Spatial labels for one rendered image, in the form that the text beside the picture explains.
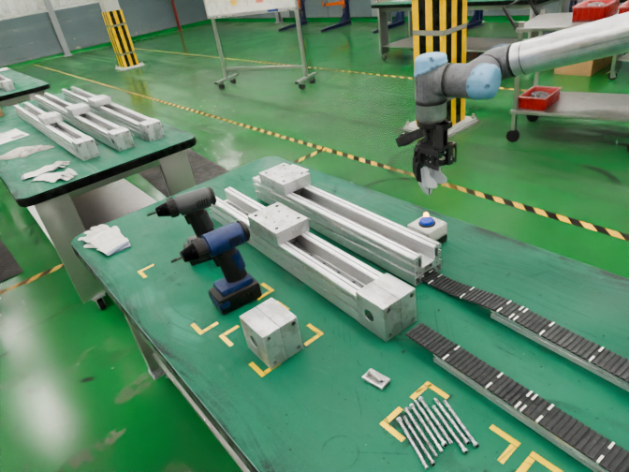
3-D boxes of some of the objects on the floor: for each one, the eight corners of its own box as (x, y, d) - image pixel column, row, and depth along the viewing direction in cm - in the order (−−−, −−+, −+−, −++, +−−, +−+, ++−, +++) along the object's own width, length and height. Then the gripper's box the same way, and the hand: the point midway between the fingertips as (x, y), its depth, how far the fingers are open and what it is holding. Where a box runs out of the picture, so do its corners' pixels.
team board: (214, 91, 696) (176, -65, 597) (236, 81, 732) (202, -67, 632) (300, 91, 622) (273, -86, 523) (319, 81, 657) (297, -88, 558)
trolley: (654, 129, 366) (688, -18, 315) (641, 155, 331) (677, -4, 280) (517, 119, 427) (526, -6, 375) (493, 140, 392) (501, 7, 341)
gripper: (434, 128, 112) (435, 207, 123) (460, 117, 116) (458, 194, 127) (407, 122, 118) (411, 198, 129) (432, 111, 122) (433, 185, 133)
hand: (426, 189), depth 129 cm, fingers closed
